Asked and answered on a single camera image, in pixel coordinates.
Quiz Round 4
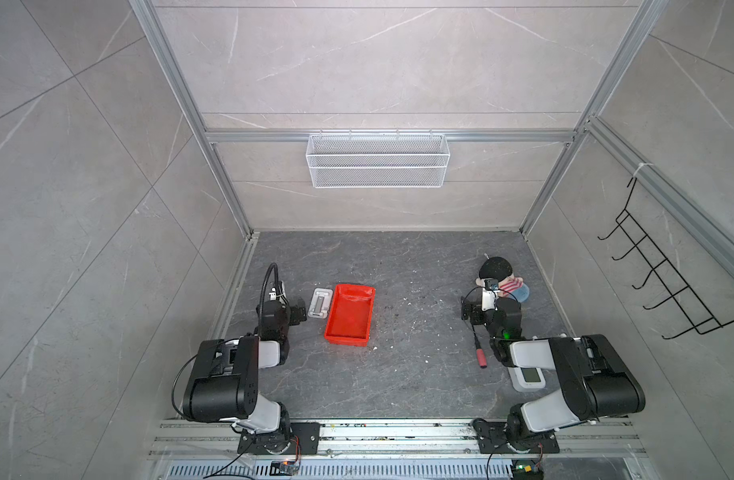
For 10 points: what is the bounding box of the red handled screwdriver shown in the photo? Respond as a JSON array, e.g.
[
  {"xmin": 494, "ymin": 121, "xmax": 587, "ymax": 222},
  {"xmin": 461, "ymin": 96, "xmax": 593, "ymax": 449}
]
[{"xmin": 471, "ymin": 325, "xmax": 488, "ymax": 369}]

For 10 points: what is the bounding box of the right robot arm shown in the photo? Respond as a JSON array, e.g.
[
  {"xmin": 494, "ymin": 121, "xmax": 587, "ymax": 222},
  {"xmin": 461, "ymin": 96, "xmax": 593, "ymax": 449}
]
[{"xmin": 461, "ymin": 297, "xmax": 646, "ymax": 450}]

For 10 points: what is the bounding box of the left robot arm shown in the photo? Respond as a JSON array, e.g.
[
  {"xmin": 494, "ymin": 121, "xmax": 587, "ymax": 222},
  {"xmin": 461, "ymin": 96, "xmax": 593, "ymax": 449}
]
[{"xmin": 179, "ymin": 298, "xmax": 307, "ymax": 443}]

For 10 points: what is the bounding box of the red plastic bin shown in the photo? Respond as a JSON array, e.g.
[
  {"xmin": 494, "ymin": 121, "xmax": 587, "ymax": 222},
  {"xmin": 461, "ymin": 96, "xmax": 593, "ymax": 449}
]
[{"xmin": 324, "ymin": 284, "xmax": 376, "ymax": 347}]

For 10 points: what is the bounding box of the clear plastic small case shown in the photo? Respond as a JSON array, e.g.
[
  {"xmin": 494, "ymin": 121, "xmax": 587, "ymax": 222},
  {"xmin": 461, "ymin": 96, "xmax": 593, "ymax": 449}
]
[{"xmin": 308, "ymin": 288, "xmax": 334, "ymax": 319}]

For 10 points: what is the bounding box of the plush doll striped shirt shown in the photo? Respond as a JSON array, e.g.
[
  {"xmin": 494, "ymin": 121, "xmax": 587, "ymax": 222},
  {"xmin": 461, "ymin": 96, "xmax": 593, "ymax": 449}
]
[{"xmin": 476, "ymin": 256, "xmax": 530, "ymax": 303}]

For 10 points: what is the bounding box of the white digital scale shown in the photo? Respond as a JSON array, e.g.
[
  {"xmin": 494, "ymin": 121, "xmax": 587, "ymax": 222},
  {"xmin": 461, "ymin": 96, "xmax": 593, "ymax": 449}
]
[{"xmin": 508, "ymin": 367, "xmax": 547, "ymax": 393}]

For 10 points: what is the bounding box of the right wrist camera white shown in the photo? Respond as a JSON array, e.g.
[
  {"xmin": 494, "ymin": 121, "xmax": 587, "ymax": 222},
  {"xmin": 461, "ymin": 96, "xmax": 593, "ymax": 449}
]
[{"xmin": 477, "ymin": 279, "xmax": 500, "ymax": 311}]

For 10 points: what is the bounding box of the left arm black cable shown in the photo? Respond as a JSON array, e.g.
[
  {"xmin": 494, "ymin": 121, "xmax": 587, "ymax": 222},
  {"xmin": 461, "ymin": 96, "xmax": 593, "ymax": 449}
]
[{"xmin": 258, "ymin": 262, "xmax": 282, "ymax": 328}]

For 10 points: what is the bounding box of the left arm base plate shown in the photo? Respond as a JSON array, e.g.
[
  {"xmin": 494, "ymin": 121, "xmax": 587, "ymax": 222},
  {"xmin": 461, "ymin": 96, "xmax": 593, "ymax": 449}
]
[{"xmin": 237, "ymin": 422, "xmax": 322, "ymax": 455}]

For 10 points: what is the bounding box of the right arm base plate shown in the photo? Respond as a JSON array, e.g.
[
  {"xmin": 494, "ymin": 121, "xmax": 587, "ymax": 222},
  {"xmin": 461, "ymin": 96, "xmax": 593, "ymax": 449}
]
[{"xmin": 471, "ymin": 418, "xmax": 560, "ymax": 454}]

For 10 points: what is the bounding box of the white wire mesh basket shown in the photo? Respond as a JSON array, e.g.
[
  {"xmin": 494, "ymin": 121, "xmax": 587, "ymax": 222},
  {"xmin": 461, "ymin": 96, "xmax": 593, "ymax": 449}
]
[{"xmin": 306, "ymin": 133, "xmax": 451, "ymax": 189}]

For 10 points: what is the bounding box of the aluminium front rail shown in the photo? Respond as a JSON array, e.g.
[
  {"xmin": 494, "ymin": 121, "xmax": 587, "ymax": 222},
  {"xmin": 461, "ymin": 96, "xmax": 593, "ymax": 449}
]
[{"xmin": 145, "ymin": 418, "xmax": 648, "ymax": 460}]

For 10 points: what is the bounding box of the black wire hook rack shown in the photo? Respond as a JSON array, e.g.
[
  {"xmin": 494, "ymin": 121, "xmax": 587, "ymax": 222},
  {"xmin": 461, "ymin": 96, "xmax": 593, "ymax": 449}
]
[{"xmin": 597, "ymin": 178, "xmax": 734, "ymax": 341}]

